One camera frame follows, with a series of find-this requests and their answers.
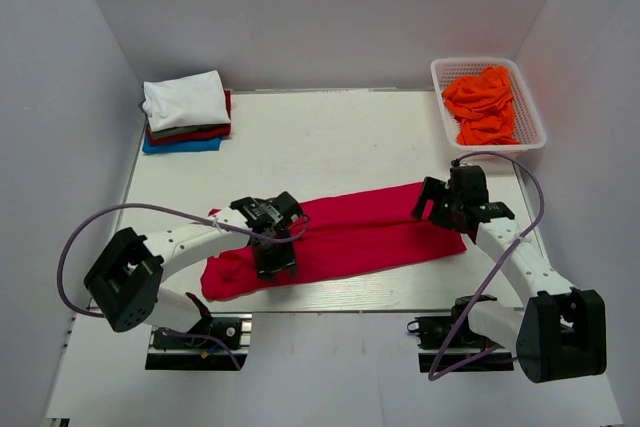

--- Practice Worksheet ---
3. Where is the blue folded t-shirt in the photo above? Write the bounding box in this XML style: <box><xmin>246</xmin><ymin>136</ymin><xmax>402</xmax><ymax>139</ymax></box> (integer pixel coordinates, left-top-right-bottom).
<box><xmin>142</xmin><ymin>137</ymin><xmax>222</xmax><ymax>155</ymax></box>

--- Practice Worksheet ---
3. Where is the grey folded t-shirt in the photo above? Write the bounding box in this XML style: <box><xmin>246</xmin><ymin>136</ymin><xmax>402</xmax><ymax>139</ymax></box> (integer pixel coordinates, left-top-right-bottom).
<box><xmin>146</xmin><ymin>124</ymin><xmax>231</xmax><ymax>139</ymax></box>

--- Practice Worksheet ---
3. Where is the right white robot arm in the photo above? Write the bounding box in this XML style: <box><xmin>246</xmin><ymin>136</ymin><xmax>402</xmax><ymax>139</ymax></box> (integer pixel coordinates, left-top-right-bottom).
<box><xmin>407</xmin><ymin>160</ymin><xmax>607</xmax><ymax>383</ymax></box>

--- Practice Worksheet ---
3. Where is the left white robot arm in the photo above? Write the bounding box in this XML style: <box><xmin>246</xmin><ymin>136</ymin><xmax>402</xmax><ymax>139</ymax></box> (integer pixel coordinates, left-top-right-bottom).
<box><xmin>84</xmin><ymin>192</ymin><xmax>309</xmax><ymax>346</ymax></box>

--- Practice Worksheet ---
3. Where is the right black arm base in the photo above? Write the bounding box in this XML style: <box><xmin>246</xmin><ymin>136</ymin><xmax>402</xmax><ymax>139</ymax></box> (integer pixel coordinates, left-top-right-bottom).
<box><xmin>406</xmin><ymin>315</ymin><xmax>515</xmax><ymax>374</ymax></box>

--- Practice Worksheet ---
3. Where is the crimson red t-shirt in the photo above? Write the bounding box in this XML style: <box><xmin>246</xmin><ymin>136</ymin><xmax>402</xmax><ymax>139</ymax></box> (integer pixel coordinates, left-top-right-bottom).
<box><xmin>201</xmin><ymin>183</ymin><xmax>466</xmax><ymax>301</ymax></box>

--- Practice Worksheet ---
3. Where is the white folded t-shirt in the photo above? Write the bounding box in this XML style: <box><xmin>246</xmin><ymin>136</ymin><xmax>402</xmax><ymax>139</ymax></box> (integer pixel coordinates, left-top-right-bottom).
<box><xmin>142</xmin><ymin>70</ymin><xmax>231</xmax><ymax>132</ymax></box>

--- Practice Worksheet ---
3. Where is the orange t-shirt in basket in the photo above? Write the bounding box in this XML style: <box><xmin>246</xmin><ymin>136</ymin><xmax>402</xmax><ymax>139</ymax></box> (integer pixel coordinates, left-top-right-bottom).
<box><xmin>441</xmin><ymin>66</ymin><xmax>519</xmax><ymax>146</ymax></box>

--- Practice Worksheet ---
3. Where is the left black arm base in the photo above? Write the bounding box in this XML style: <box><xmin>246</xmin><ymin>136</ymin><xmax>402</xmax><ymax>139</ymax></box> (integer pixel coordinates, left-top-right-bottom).
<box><xmin>145</xmin><ymin>314</ymin><xmax>252</xmax><ymax>372</ymax></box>

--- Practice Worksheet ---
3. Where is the white plastic perforated basket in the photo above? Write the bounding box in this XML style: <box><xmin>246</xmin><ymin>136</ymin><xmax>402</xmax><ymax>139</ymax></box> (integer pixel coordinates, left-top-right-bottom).
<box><xmin>430</xmin><ymin>57</ymin><xmax>546</xmax><ymax>155</ymax></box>

